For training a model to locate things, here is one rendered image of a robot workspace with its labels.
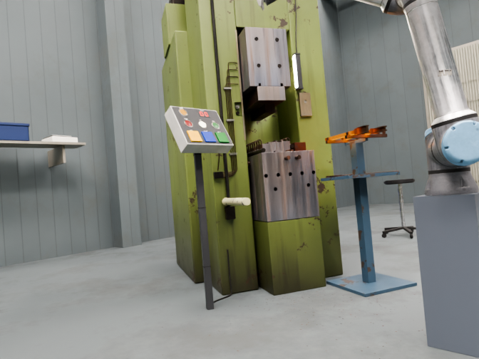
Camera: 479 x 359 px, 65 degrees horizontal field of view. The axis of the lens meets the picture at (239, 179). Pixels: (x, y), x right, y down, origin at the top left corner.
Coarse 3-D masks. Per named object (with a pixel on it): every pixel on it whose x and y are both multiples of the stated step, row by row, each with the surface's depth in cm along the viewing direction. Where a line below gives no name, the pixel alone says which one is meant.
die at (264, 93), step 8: (256, 88) 250; (264, 88) 249; (272, 88) 251; (280, 88) 253; (248, 96) 265; (256, 96) 251; (264, 96) 249; (272, 96) 251; (280, 96) 253; (248, 104) 266; (256, 104) 258; (248, 112) 282
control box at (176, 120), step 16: (176, 112) 212; (192, 112) 221; (208, 112) 230; (176, 128) 209; (192, 128) 212; (208, 128) 220; (224, 128) 229; (192, 144) 204; (208, 144) 212; (224, 144) 220
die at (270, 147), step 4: (276, 140) 250; (264, 144) 247; (268, 144) 248; (272, 144) 249; (276, 144) 250; (280, 144) 251; (284, 144) 252; (288, 144) 252; (256, 148) 258; (260, 148) 250; (268, 148) 248; (272, 148) 249; (276, 148) 250; (280, 148) 250; (284, 148) 251; (288, 148) 252
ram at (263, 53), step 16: (256, 32) 250; (272, 32) 253; (240, 48) 259; (256, 48) 249; (272, 48) 253; (240, 64) 261; (256, 64) 248; (272, 64) 252; (288, 64) 256; (256, 80) 248; (272, 80) 251; (288, 80) 255
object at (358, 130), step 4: (356, 128) 225; (360, 128) 223; (364, 128) 220; (368, 128) 218; (344, 132) 236; (352, 132) 229; (356, 132) 225; (360, 132) 224; (364, 132) 219; (332, 136) 248; (336, 136) 244; (340, 136) 241; (344, 136) 237
